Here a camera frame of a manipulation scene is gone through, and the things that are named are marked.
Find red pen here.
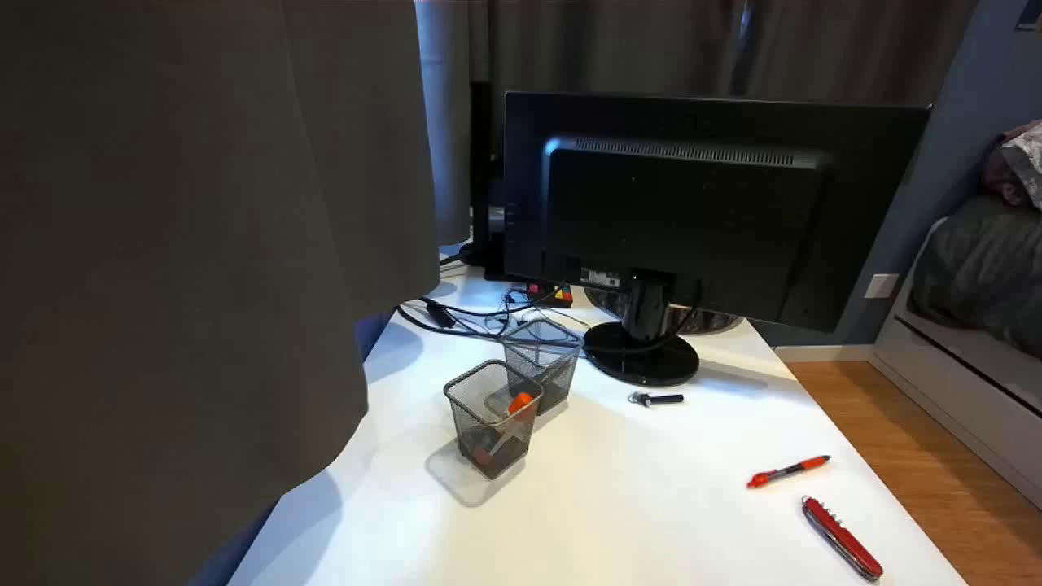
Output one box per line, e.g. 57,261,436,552
747,453,834,492

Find empty grey mesh basket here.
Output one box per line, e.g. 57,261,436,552
503,314,585,423

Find grey mesh basket with contents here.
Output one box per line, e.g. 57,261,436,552
439,357,543,481

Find small orange black device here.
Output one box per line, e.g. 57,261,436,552
524,281,578,309

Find slim black display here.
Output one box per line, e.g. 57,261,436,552
465,79,513,281

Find black computer monitor with stand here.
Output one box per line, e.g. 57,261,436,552
499,89,934,390

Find grey curtain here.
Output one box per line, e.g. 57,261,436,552
412,0,982,246

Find red marker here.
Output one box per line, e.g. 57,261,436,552
800,494,886,586

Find bed with grey cover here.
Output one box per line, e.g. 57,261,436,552
869,116,1042,514

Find light pillow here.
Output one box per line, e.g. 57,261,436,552
982,116,1042,212

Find black desk cables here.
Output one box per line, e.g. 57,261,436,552
394,283,548,341

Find white wall outlet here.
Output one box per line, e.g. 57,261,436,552
863,269,901,301

